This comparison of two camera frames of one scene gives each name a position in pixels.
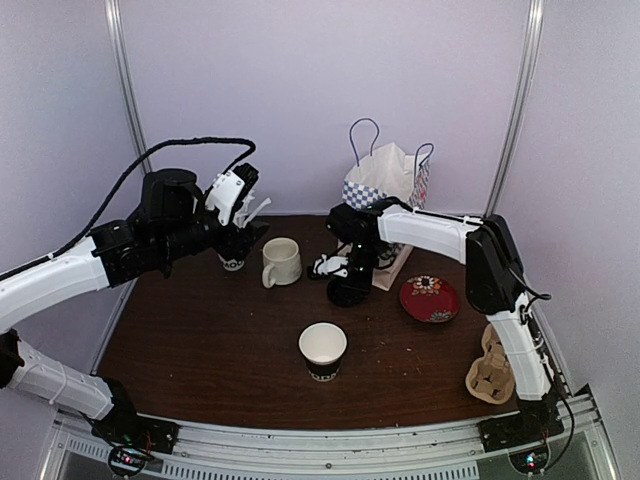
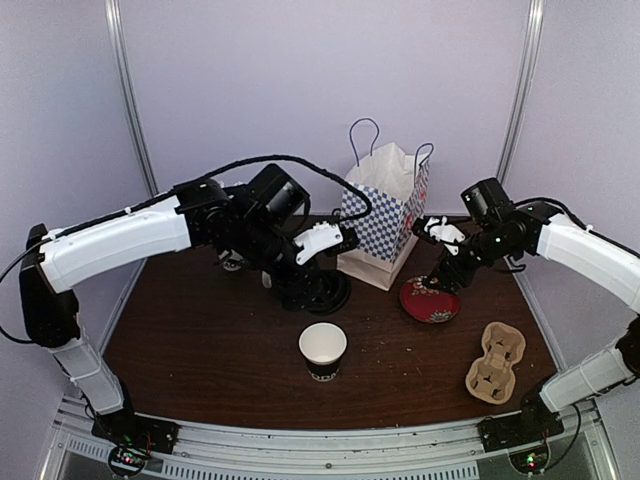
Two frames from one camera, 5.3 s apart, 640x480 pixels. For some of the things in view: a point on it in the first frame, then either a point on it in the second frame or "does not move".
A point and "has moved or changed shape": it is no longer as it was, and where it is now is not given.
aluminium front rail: x=448 y=450 does not move
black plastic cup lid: x=344 y=295 has moved or changed shape
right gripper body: x=365 y=255 -> x=466 y=273
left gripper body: x=235 y=237 -> x=284 y=287
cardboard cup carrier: x=490 y=378 does not move
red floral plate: x=429 y=298 does not move
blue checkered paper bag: x=389 y=173 does not move
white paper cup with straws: x=233 y=257 does not move
